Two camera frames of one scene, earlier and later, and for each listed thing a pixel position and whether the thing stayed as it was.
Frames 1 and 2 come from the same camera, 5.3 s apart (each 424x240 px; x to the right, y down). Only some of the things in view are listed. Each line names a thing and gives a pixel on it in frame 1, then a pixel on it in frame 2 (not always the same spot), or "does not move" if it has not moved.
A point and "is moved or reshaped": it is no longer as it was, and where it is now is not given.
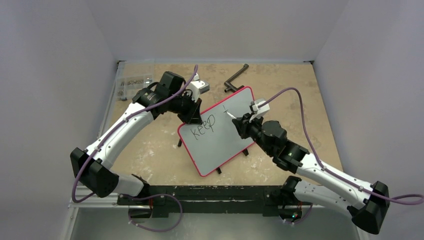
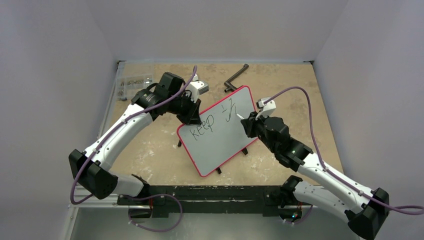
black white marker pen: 230,114 is moved or reshaped
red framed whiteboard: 216,140 does not move
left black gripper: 193,116 does not move
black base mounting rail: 159,201 does not move
